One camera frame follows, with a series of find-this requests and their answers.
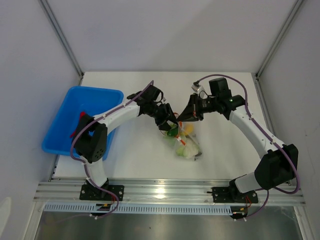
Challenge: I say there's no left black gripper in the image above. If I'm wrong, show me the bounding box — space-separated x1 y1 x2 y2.
147 102 181 133

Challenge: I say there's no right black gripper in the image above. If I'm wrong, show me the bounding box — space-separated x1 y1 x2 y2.
177 93 219 123

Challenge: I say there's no green cucumber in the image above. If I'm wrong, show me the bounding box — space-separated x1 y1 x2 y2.
166 126 181 138

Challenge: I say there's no yellow mango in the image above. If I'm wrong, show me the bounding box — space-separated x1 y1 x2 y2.
183 123 194 135

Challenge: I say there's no clear zip top bag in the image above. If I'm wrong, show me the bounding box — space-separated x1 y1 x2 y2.
160 121 202 161

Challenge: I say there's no white green cauliflower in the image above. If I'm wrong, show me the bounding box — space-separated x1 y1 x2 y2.
175 138 201 159

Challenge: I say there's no red chili pepper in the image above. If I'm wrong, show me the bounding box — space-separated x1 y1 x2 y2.
69 111 86 139

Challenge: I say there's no green lettuce piece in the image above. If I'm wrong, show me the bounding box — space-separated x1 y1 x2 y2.
162 132 176 144

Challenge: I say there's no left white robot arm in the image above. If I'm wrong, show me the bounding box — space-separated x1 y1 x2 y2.
70 82 179 200

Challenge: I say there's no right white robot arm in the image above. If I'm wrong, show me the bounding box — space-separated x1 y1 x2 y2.
177 74 301 202

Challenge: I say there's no blue plastic bin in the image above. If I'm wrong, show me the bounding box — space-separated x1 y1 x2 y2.
41 86 124 156

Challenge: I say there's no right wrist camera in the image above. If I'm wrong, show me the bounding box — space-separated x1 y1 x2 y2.
191 81 208 99

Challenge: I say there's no aluminium mounting rail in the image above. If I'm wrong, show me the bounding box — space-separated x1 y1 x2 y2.
33 178 306 207

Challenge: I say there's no right aluminium frame post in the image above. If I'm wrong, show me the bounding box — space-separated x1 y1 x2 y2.
255 0 307 81

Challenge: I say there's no aluminium frame post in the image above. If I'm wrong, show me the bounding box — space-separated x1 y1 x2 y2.
38 0 85 86
255 0 307 81

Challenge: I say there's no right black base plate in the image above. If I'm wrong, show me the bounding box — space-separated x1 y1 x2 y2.
207 186 259 204

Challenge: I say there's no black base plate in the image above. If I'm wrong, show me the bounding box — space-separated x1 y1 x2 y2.
207 186 259 204
79 184 125 201

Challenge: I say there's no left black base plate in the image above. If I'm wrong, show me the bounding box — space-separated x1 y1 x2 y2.
79 184 125 201

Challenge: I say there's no white slotted cable duct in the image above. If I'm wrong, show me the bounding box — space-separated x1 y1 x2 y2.
43 202 233 216

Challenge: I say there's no left aluminium frame post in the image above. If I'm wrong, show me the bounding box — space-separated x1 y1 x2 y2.
38 0 85 86

